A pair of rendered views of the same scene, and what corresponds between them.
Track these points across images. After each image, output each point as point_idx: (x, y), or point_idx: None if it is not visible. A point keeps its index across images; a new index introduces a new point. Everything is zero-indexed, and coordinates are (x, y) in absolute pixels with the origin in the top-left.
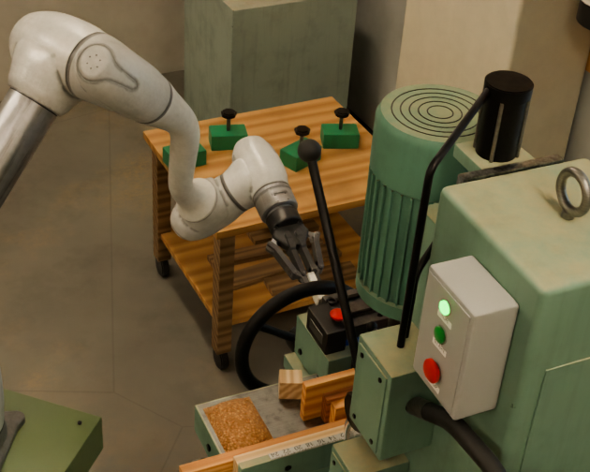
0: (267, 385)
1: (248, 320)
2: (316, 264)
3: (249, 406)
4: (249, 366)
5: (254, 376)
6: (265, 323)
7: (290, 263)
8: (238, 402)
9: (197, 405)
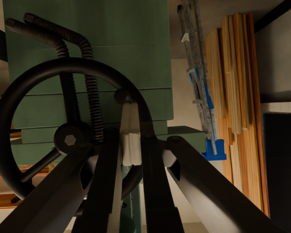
0: (30, 89)
1: (10, 188)
2: (180, 160)
3: (30, 167)
4: (10, 128)
5: (15, 111)
6: (30, 179)
7: (78, 200)
8: (22, 169)
9: None
